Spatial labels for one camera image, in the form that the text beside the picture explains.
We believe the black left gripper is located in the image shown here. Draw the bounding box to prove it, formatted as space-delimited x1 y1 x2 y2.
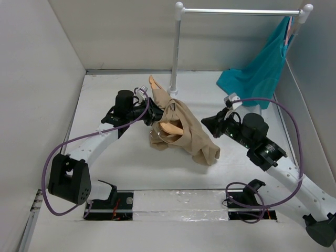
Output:
127 98 171 127

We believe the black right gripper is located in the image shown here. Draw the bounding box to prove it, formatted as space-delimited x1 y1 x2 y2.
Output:
200 107 253 149

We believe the wooden clothes hanger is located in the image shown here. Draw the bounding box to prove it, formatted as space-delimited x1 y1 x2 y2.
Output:
149 75 184 135

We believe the beige t shirt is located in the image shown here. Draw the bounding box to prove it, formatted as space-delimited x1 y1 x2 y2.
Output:
150 89 221 166

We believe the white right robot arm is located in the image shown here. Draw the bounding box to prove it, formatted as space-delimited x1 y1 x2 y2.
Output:
201 109 335 247

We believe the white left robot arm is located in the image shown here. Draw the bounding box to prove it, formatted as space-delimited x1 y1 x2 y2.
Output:
48 86 163 208

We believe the teal shirt on rack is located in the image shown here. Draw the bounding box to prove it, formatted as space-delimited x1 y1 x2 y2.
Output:
216 17 293 99

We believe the pink hanger on rack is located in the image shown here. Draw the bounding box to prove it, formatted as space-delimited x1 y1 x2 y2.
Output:
284 16 292 46

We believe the white metal clothes rack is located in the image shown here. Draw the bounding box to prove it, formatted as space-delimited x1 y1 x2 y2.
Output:
167 2 313 98

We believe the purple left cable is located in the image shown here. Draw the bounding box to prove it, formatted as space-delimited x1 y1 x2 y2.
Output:
41 88 151 216

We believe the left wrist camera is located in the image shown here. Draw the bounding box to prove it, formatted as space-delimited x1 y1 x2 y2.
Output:
134 86 148 103

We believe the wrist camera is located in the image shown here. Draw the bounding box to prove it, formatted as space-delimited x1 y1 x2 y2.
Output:
224 93 243 113
134 86 148 103

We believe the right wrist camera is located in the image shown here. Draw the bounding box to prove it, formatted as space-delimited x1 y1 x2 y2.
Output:
224 93 243 113

